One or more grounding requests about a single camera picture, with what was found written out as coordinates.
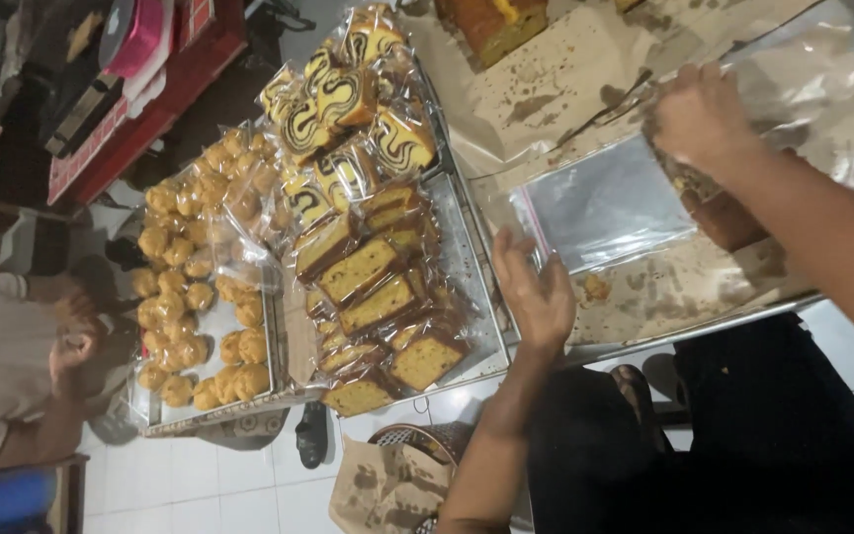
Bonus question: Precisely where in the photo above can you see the red table with clutter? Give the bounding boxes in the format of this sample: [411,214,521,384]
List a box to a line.
[42,0,250,209]

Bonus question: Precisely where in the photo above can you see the woven waste basket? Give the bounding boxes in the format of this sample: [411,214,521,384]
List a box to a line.
[368,421,476,534]

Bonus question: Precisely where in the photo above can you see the large metal tray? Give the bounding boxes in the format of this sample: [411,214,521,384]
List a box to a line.
[397,0,854,366]

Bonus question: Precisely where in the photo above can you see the stained brown baking paper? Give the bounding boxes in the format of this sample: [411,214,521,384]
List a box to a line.
[405,0,854,350]

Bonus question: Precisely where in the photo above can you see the pile of wrapped marble cake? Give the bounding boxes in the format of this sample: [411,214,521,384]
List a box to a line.
[260,3,439,227]

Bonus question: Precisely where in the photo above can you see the brown cake slice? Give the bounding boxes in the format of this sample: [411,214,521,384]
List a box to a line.
[675,148,772,253]

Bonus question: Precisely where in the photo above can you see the metal tray with cake slices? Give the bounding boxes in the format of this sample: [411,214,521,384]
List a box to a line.
[279,59,514,396]

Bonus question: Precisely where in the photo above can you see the black sandal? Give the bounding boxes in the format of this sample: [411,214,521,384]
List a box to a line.
[295,400,330,470]

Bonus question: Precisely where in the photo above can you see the person's foot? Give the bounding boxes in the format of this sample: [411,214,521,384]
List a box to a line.
[608,363,676,453]

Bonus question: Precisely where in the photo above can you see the orange loaf cake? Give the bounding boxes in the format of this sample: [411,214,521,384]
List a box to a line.
[434,0,550,69]

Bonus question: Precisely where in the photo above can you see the pile of wrapped fruit cake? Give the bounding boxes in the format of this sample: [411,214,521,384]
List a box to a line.
[290,181,472,418]

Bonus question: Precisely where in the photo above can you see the person's left hand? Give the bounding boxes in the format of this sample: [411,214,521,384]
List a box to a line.
[492,226,577,350]

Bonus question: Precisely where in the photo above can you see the clear bag with red strip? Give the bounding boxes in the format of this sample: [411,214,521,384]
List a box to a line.
[511,133,702,274]

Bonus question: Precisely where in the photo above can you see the large clear plastic sheet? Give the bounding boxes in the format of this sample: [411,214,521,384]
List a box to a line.
[642,0,854,194]

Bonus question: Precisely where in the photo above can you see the pink plastic container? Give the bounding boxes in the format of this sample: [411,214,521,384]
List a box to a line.
[99,0,176,80]

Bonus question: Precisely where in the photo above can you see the person's black trousers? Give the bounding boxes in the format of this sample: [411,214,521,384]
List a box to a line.
[527,311,854,534]

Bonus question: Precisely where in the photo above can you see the crumpled brown paper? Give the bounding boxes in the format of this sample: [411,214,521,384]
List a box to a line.
[328,434,452,534]

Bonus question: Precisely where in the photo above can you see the heap of wrapped cream puffs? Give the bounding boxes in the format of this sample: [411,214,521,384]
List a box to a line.
[130,126,283,412]

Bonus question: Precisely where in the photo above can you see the blue seat on wooden frame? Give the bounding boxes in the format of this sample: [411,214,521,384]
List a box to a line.
[0,454,90,534]

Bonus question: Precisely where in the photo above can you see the person's right hand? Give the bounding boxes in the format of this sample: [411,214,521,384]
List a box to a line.
[649,62,752,174]

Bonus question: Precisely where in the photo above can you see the metal tray with cream puffs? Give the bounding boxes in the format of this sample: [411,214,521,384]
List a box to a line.
[127,122,289,439]

